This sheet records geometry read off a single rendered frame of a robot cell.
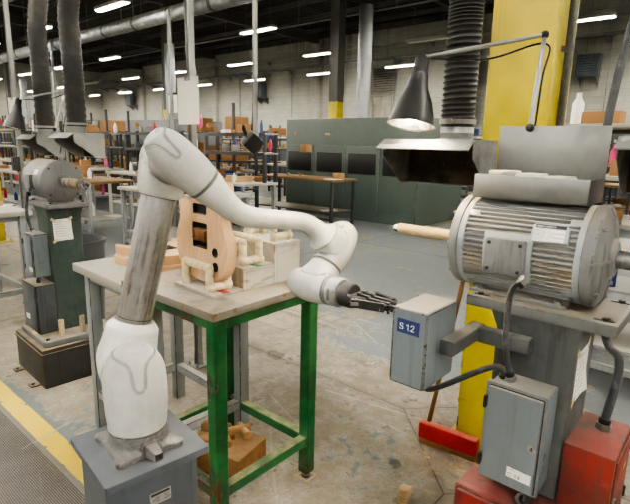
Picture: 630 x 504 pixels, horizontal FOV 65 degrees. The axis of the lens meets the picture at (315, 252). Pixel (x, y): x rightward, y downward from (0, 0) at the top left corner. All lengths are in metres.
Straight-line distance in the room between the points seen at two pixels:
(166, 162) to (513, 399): 1.04
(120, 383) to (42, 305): 2.19
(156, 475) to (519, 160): 1.28
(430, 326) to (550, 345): 0.32
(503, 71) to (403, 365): 1.52
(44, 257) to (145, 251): 2.06
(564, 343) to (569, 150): 0.50
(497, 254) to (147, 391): 0.95
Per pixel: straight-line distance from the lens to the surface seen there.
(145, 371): 1.38
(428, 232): 1.55
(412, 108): 1.44
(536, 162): 1.51
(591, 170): 1.48
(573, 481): 1.52
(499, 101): 2.42
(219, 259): 1.91
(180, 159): 1.32
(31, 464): 2.88
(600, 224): 1.32
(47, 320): 3.56
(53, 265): 3.52
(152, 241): 1.49
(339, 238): 1.57
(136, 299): 1.53
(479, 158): 1.52
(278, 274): 2.10
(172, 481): 1.49
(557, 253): 1.32
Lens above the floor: 1.50
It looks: 12 degrees down
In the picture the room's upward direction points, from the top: 1 degrees clockwise
